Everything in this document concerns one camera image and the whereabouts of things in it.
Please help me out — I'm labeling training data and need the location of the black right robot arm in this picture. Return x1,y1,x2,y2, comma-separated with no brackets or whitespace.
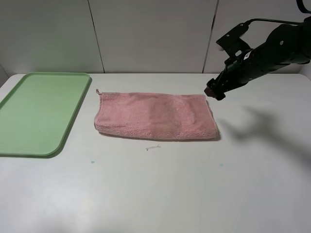
204,17,311,100

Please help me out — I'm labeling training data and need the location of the pink terry towel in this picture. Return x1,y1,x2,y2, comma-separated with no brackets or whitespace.
94,91,219,141

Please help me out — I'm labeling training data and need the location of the black right camera cable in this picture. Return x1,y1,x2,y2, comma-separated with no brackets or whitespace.
242,0,311,27

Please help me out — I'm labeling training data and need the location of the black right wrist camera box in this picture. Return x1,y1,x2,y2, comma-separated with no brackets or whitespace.
216,22,251,61

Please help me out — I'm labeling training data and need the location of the green plastic tray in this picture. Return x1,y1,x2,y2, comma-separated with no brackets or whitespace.
0,72,92,158

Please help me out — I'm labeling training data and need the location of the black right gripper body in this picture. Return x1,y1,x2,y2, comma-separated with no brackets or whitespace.
213,55,258,95

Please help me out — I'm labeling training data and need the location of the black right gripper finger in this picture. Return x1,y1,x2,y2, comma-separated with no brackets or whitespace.
214,91,225,100
204,82,216,97

